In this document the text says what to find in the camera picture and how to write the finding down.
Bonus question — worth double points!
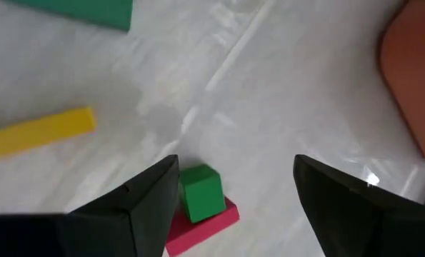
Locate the orange plastic bin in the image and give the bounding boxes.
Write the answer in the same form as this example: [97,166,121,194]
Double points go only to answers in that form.
[377,0,425,171]

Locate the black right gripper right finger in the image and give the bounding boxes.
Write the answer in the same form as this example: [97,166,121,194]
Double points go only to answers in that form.
[292,153,425,257]

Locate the green long block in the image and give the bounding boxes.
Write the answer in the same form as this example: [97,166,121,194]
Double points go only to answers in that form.
[4,0,134,32]

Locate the red small block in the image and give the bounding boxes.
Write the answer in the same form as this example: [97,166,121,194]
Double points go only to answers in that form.
[164,196,241,257]

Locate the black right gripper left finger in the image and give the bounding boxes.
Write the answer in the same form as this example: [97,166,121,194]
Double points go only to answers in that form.
[0,153,180,257]

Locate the green small block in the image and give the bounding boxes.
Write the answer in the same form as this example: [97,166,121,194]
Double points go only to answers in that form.
[178,163,227,225]

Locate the yellow long block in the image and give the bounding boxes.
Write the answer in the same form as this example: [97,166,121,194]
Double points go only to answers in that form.
[0,106,98,163]

